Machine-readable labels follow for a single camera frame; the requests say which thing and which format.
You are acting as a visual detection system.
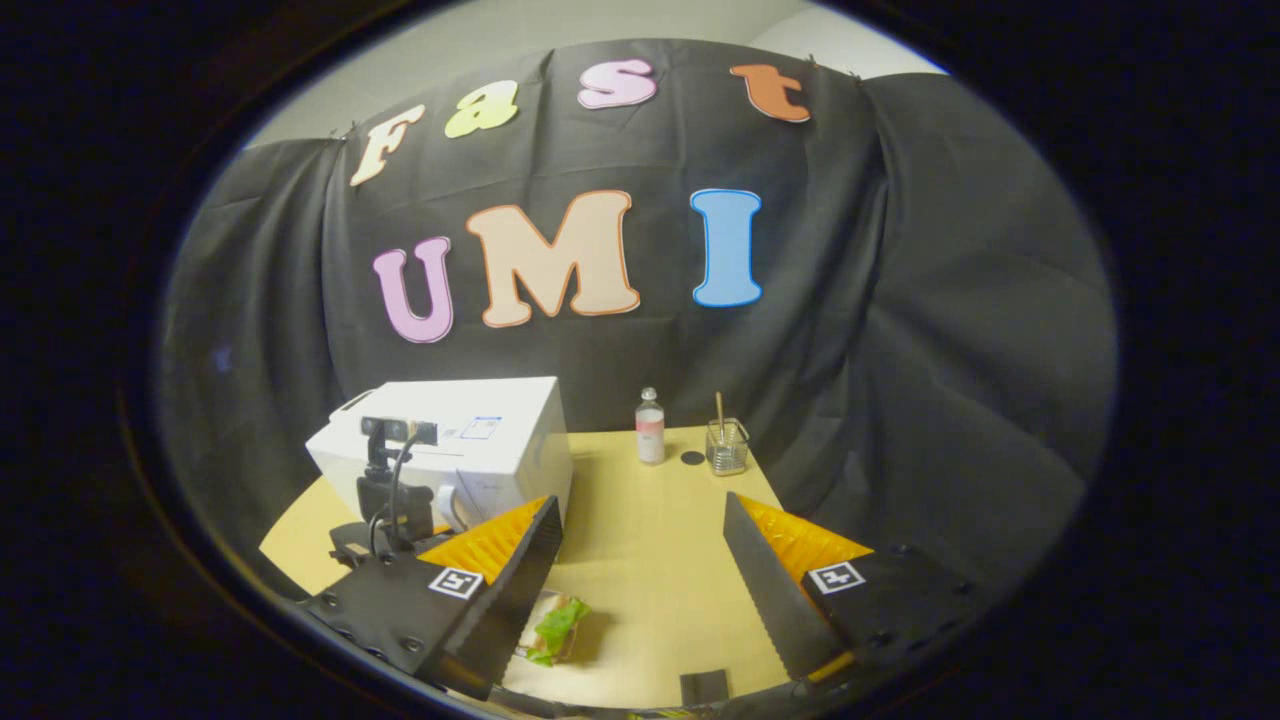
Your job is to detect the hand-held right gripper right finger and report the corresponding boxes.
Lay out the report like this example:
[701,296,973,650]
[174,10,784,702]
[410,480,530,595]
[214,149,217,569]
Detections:
[722,490,1001,706]

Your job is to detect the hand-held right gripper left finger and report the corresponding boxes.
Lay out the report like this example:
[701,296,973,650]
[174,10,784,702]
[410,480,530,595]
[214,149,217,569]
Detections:
[297,496,565,703]

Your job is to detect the sandwich with green lettuce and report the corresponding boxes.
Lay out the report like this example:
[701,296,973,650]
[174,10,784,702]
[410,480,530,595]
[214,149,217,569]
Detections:
[515,592,593,669]

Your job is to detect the white microwave oven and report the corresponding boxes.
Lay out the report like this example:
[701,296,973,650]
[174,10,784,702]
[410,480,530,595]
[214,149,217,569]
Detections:
[305,377,574,536]

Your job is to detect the black block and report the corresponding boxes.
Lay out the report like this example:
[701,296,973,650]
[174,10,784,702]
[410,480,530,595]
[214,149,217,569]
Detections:
[680,670,731,707]

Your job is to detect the clear glass jar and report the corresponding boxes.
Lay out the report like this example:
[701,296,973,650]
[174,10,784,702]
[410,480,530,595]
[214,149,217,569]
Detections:
[705,417,751,477]

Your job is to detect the small clear bottle pink label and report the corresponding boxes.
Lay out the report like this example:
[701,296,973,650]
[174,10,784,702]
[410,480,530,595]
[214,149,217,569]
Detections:
[635,387,667,467]

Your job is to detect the black backdrop cloth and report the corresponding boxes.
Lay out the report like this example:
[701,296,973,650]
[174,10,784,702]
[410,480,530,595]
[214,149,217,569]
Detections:
[155,38,1119,601]

